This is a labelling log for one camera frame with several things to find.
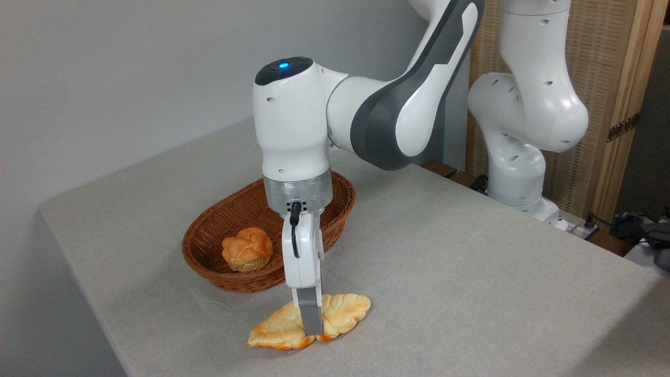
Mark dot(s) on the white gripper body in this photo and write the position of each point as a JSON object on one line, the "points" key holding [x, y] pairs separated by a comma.
{"points": [[303, 262]]}

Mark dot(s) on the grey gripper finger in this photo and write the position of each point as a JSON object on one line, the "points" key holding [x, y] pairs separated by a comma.
{"points": [[312, 317]]}

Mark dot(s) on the long braided bread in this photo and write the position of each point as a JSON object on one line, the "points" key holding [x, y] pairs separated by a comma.
{"points": [[343, 311]]}

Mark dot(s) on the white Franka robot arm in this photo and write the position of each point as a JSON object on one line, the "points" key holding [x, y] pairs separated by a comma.
{"points": [[293, 125]]}

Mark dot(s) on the round braided bread bun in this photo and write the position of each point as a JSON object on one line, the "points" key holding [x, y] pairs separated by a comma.
{"points": [[247, 249]]}

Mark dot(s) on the brown wicker oval basket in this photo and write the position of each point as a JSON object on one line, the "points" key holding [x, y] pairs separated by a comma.
{"points": [[230, 214]]}

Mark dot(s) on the grey tablecloth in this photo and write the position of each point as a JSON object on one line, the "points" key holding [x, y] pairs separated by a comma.
{"points": [[471, 288]]}

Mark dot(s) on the black metal screen hinge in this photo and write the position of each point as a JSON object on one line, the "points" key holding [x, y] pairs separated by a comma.
{"points": [[623, 127]]}

